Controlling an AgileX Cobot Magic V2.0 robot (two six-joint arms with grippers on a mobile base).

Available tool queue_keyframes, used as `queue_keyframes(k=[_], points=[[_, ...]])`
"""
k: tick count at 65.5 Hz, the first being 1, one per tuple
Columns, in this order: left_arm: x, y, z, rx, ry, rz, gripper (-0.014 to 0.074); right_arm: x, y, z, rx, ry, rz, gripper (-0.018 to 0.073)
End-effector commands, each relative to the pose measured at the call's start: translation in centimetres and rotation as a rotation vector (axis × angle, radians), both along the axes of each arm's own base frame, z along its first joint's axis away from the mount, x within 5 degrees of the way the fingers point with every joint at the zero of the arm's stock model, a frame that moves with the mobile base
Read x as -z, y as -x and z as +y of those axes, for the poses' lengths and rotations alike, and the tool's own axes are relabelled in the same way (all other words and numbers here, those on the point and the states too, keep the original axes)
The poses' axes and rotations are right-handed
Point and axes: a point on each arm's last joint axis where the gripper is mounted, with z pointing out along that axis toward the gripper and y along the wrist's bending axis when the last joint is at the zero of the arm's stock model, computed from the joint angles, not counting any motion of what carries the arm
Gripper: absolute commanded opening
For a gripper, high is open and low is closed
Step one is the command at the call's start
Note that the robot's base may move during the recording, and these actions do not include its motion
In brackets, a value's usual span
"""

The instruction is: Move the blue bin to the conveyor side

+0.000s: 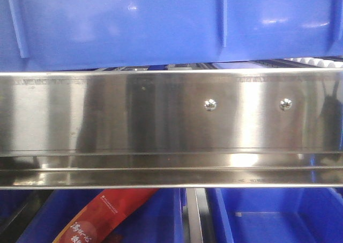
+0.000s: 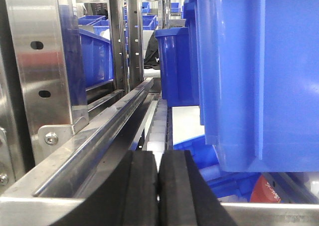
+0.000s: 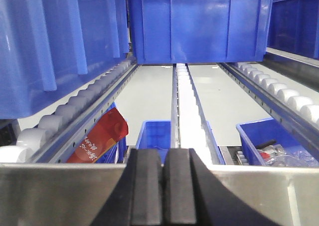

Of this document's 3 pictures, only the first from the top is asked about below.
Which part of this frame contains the large blue plastic bin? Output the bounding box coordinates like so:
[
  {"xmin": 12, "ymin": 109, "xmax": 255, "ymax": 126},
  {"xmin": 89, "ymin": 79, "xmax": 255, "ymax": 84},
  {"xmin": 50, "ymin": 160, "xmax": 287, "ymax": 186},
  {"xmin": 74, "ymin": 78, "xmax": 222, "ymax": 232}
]
[{"xmin": 1, "ymin": 0, "xmax": 342, "ymax": 71}]

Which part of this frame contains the lower left blue bin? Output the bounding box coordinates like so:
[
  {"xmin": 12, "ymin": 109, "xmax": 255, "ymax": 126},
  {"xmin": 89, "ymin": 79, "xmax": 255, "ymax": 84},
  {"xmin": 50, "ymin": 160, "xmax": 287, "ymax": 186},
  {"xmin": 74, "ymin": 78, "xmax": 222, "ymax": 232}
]
[{"xmin": 18, "ymin": 188, "xmax": 185, "ymax": 242}]

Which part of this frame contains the lower right blue bin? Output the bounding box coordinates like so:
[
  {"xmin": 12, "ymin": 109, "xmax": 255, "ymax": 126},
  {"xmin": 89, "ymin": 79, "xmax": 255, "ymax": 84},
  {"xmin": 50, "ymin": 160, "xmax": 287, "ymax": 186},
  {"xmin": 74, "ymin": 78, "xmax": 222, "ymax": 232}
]
[{"xmin": 206, "ymin": 188, "xmax": 342, "ymax": 242}]

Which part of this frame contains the left silver screw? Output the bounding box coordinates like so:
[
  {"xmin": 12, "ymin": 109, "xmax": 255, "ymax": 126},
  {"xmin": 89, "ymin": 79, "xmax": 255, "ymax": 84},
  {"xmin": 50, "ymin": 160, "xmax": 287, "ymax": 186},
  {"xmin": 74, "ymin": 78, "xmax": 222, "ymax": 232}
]
[{"xmin": 204, "ymin": 99, "xmax": 217, "ymax": 112}]

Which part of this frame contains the silver screw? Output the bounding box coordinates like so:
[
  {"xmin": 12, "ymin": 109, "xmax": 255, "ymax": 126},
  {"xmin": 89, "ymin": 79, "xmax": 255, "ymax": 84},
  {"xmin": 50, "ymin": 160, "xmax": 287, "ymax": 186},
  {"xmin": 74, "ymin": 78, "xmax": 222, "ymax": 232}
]
[
  {"xmin": 279, "ymin": 98, "xmax": 293, "ymax": 111},
  {"xmin": 204, "ymin": 99, "xmax": 217, "ymax": 112}
]

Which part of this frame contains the right silver screw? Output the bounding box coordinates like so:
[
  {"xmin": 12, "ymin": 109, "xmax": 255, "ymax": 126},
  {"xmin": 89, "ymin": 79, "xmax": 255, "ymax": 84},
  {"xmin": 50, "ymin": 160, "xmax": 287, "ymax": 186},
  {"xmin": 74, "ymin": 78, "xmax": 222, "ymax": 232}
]
[{"xmin": 279, "ymin": 98, "xmax": 293, "ymax": 111}]

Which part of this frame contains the red snack package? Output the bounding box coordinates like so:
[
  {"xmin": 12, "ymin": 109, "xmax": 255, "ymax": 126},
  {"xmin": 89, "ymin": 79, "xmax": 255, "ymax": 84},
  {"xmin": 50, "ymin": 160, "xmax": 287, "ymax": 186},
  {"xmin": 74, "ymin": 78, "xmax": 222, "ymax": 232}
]
[{"xmin": 53, "ymin": 188, "xmax": 158, "ymax": 242}]

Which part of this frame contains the white roller track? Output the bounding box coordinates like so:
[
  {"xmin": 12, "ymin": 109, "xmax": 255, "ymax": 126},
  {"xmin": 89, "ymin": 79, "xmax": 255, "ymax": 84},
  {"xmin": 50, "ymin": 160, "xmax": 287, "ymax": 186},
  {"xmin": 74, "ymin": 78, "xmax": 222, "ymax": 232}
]
[{"xmin": 285, "ymin": 56, "xmax": 343, "ymax": 68}]

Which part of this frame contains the stainless steel shelf rail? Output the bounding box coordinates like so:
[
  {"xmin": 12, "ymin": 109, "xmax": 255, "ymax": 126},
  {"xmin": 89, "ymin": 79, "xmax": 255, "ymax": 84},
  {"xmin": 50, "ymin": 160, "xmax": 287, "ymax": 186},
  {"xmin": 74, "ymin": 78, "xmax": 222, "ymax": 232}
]
[{"xmin": 1, "ymin": 68, "xmax": 342, "ymax": 189}]

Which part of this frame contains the metal divider post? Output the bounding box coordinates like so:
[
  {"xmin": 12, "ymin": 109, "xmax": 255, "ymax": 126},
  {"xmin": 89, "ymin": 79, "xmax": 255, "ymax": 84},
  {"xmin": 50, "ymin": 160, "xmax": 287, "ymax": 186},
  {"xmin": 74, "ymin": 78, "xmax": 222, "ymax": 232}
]
[{"xmin": 186, "ymin": 188, "xmax": 216, "ymax": 242}]

